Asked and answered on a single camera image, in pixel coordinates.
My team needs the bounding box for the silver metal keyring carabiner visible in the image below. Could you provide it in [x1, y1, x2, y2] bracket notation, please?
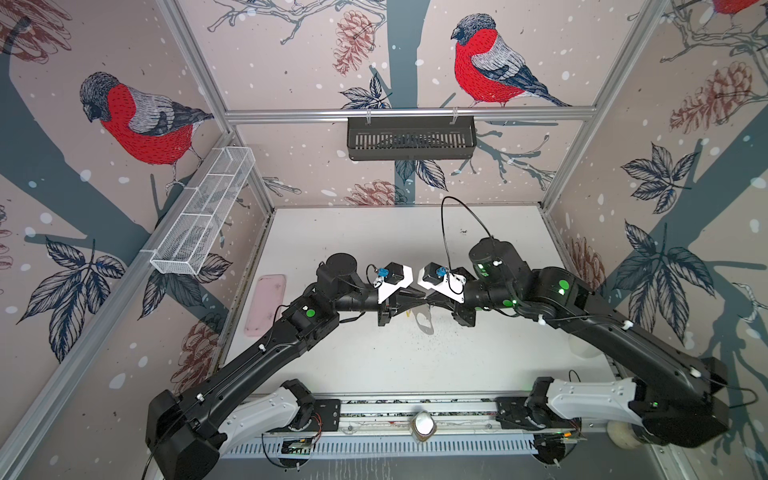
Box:
[413, 305, 434, 336]

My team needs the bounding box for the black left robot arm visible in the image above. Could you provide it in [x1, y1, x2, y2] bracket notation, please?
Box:
[146, 253, 421, 479]

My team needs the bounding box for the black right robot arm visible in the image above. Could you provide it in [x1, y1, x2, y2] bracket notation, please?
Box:
[418, 237, 729, 448]

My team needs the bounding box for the round silver knob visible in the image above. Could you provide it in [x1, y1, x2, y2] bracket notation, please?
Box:
[409, 411, 437, 442]

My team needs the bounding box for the white ceramic mug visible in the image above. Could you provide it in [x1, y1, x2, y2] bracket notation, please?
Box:
[568, 335, 602, 359]

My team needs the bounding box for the pink rectangular tray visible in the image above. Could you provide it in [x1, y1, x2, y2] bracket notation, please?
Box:
[243, 274, 286, 338]

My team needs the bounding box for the dark grey hanging shelf basket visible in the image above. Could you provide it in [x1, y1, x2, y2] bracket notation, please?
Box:
[347, 116, 477, 161]

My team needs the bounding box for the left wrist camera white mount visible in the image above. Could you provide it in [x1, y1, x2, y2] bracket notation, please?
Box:
[373, 262, 414, 304]

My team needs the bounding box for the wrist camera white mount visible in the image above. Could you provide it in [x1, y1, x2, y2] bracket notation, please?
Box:
[373, 262, 414, 304]
[417, 262, 467, 303]

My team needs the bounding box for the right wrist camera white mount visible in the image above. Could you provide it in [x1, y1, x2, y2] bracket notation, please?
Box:
[417, 262, 467, 303]

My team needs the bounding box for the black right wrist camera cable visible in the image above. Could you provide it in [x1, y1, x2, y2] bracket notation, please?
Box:
[439, 196, 496, 271]

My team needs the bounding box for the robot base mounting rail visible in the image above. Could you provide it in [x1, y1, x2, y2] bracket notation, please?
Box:
[215, 392, 583, 463]

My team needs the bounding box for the white wire mesh basket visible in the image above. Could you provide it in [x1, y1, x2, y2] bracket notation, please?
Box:
[150, 146, 255, 275]

